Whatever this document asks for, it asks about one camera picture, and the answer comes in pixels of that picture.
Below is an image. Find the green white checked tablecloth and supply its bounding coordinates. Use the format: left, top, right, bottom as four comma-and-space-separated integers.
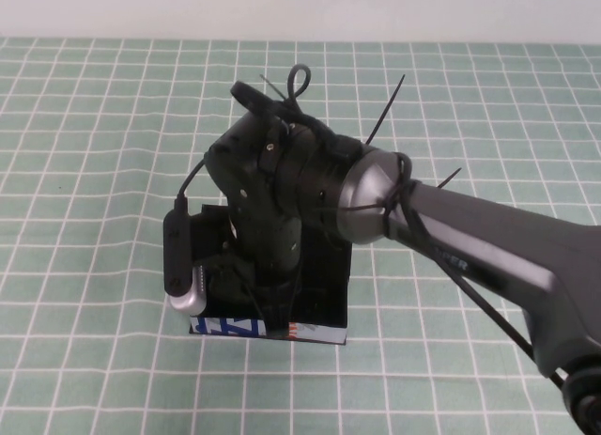
0, 36, 601, 435

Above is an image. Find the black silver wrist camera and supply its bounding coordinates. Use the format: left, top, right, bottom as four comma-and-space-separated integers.
162, 197, 208, 314

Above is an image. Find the black zip tie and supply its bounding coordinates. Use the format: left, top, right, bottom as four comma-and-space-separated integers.
436, 167, 462, 190
260, 72, 288, 101
368, 75, 408, 145

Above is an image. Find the black printed glasses case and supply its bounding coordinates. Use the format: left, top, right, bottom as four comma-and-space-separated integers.
189, 202, 353, 347

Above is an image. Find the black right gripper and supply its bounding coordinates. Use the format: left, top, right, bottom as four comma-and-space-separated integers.
206, 209, 304, 338

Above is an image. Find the black camera cable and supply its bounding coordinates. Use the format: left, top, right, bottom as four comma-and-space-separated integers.
174, 64, 572, 394

